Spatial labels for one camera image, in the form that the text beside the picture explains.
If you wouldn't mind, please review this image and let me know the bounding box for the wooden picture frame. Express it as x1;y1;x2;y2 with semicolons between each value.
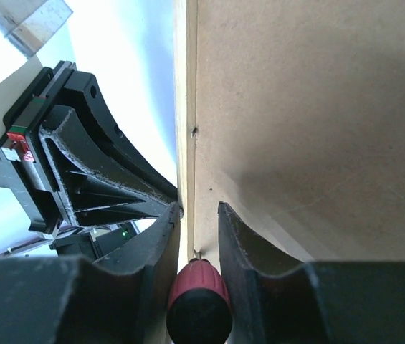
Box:
174;1;405;272

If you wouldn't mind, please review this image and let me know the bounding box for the red handled screwdriver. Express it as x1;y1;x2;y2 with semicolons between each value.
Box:
166;258;232;344

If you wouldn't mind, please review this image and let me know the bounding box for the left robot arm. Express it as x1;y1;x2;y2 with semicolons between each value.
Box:
0;61;178;237

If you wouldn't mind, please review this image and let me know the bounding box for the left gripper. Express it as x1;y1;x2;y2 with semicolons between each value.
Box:
0;61;177;239

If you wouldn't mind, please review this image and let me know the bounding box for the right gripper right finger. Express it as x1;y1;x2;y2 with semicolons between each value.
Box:
218;202;405;343

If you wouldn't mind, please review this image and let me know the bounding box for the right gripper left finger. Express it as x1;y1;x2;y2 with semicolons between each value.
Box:
0;204;180;343

